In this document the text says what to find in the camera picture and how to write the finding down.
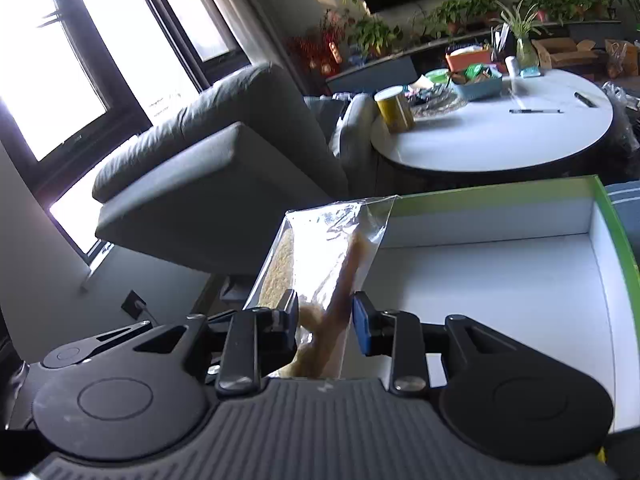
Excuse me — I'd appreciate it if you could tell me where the bread slice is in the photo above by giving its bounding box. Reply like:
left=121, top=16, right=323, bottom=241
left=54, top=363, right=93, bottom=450
left=245, top=195, right=396, bottom=378

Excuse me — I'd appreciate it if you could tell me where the grey sofa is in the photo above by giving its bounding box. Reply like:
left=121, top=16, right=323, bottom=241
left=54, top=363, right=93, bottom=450
left=92, top=64, right=348, bottom=275

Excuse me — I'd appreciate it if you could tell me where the green cardboard box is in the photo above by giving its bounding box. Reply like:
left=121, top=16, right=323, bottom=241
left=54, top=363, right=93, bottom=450
left=363, top=177, right=639, bottom=431

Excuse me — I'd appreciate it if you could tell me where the yellow tin can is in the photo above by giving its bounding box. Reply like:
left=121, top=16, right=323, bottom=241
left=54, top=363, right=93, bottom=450
left=374, top=86, right=414, bottom=133

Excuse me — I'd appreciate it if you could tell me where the black pen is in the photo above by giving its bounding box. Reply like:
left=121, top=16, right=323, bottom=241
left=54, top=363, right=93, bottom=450
left=509, top=108, right=563, bottom=115

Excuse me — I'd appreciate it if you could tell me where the blue plastic basket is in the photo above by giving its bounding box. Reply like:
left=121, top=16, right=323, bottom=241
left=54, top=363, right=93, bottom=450
left=449, top=64, right=502, bottom=102

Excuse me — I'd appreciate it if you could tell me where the round white table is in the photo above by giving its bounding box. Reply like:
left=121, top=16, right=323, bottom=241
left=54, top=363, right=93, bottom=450
left=371, top=70, right=613, bottom=174

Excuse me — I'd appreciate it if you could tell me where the black marker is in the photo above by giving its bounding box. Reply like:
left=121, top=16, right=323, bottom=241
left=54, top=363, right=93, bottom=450
left=574, top=92, right=597, bottom=108

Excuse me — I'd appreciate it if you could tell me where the spider plant in vase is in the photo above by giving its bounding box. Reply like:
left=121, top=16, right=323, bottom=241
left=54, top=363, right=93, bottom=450
left=497, top=0, right=542, bottom=70

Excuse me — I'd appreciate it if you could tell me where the open cardboard box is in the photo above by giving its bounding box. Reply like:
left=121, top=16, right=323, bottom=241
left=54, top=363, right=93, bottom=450
left=532, top=37, right=599, bottom=70

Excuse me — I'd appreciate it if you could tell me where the wall socket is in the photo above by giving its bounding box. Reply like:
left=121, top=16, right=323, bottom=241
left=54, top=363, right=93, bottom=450
left=122, top=290, right=146, bottom=320

